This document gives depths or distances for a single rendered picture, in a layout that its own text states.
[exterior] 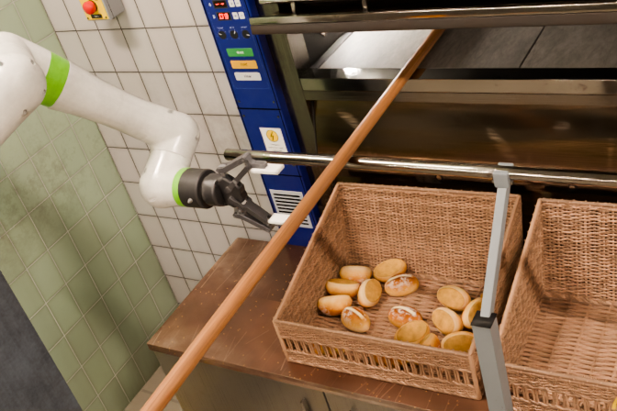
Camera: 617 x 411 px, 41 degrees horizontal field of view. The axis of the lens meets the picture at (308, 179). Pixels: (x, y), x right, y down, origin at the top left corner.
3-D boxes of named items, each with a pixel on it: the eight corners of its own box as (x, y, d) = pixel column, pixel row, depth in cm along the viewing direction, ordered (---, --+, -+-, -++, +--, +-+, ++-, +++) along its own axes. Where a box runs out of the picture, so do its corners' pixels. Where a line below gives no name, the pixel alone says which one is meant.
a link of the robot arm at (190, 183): (184, 217, 188) (170, 184, 183) (211, 188, 196) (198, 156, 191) (205, 219, 184) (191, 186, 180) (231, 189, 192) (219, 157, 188)
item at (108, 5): (102, 11, 251) (89, -19, 246) (126, 10, 246) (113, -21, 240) (86, 22, 246) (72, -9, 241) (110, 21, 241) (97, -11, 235)
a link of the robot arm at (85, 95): (40, 111, 183) (59, 104, 174) (56, 65, 186) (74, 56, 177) (178, 167, 203) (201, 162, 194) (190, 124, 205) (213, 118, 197)
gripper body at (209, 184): (213, 164, 186) (246, 166, 182) (224, 194, 191) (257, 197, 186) (195, 183, 181) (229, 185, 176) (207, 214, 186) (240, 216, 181)
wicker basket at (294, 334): (356, 250, 255) (335, 179, 241) (535, 272, 227) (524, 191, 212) (283, 363, 222) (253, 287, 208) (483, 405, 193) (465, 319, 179)
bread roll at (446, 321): (450, 341, 209) (465, 342, 212) (459, 318, 208) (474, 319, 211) (425, 323, 217) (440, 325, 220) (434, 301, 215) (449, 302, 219)
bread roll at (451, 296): (463, 315, 215) (474, 315, 219) (468, 291, 215) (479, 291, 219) (431, 304, 222) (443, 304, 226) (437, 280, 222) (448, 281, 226)
